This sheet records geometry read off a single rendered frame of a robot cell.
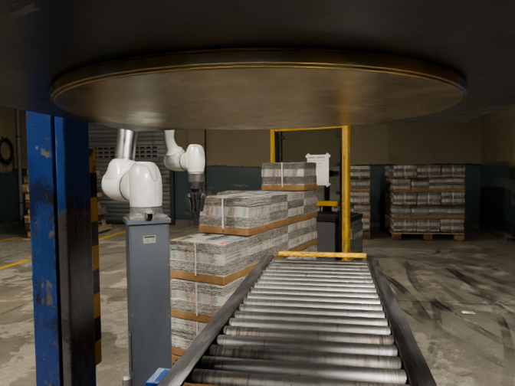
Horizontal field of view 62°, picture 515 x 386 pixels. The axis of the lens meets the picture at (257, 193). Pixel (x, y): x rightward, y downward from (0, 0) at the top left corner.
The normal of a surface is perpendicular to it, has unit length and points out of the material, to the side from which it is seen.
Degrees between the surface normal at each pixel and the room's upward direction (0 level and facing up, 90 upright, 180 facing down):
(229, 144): 90
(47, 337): 90
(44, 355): 90
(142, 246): 90
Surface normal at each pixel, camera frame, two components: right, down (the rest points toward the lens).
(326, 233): -0.47, 0.05
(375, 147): -0.18, 0.05
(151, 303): 0.37, 0.04
